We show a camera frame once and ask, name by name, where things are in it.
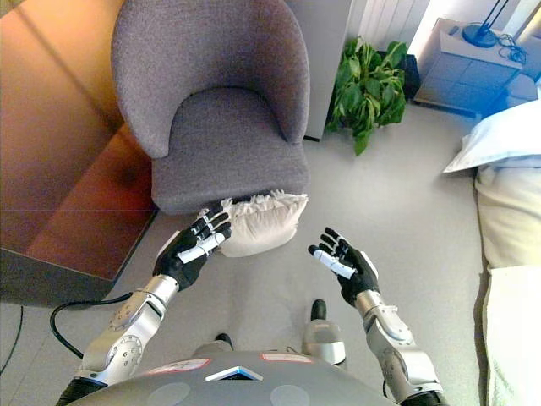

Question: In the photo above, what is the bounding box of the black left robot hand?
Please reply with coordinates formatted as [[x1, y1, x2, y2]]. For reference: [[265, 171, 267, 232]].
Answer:
[[152, 206, 232, 294]]

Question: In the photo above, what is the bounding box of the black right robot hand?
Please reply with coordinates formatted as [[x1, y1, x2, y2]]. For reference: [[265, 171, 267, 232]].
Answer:
[[307, 227, 380, 306]]

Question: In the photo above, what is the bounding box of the cream fringed throw pillow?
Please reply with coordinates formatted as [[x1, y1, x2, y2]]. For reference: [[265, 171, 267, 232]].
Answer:
[[219, 189, 309, 259]]

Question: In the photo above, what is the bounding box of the pale blue bed pillow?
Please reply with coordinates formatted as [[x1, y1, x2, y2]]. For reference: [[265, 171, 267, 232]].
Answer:
[[442, 99, 541, 174]]

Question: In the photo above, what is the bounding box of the silver right robot leg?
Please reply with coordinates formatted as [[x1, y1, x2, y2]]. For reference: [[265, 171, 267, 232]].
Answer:
[[301, 299, 347, 365]]

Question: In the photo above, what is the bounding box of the silver robot leg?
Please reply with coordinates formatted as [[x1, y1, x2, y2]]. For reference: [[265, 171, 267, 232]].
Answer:
[[192, 332, 234, 360], [301, 299, 347, 365]]

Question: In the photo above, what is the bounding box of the silver left robot leg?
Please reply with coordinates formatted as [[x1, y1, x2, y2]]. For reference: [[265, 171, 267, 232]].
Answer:
[[192, 332, 234, 360]]

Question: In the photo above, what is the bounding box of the grey fabric armchair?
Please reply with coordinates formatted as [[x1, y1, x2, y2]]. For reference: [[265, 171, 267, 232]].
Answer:
[[110, 0, 313, 217]]

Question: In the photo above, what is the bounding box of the grey robot torso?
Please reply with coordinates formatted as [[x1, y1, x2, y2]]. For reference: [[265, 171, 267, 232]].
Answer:
[[63, 350, 398, 406]]

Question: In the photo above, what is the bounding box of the green leafy houseplant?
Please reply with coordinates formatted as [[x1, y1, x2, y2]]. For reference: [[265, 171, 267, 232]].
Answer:
[[325, 36, 409, 156]]

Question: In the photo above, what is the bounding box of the black plant pot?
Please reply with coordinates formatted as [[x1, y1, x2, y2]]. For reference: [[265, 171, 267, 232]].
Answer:
[[375, 50, 420, 102]]

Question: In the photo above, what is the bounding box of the white cabinet panel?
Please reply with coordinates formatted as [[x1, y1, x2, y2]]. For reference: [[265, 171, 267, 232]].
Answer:
[[286, 0, 354, 143]]

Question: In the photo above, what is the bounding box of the white nightstand with drawers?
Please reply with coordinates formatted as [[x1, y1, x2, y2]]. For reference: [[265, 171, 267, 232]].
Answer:
[[413, 17, 537, 118]]

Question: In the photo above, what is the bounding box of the thick black floor cable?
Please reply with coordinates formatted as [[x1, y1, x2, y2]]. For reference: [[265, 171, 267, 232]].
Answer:
[[50, 291, 140, 360]]

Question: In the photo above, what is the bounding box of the tangled black lamp cable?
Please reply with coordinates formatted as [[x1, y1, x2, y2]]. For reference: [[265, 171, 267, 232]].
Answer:
[[496, 32, 530, 65]]

